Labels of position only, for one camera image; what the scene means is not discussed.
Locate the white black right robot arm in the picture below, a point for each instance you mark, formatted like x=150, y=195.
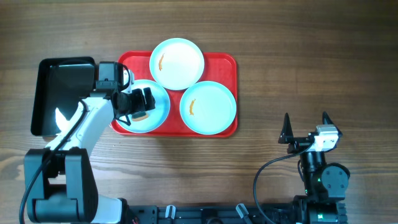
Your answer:
x=325, y=183

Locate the light blue plate top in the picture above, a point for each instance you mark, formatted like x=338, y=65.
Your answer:
x=176, y=64

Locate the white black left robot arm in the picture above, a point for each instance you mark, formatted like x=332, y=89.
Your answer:
x=59, y=183

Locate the orange green sponge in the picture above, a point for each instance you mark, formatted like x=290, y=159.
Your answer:
x=139, y=117

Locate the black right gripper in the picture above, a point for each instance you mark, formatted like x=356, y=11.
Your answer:
x=286, y=134

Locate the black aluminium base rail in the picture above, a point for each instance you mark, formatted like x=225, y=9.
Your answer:
x=241, y=214

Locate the light blue plate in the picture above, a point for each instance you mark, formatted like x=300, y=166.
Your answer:
x=157, y=116
x=208, y=108
x=176, y=64

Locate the red plastic tray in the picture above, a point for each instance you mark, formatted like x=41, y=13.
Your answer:
x=219, y=67

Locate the black water basin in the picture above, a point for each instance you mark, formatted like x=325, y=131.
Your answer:
x=61, y=82

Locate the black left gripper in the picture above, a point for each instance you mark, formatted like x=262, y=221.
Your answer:
x=138, y=104

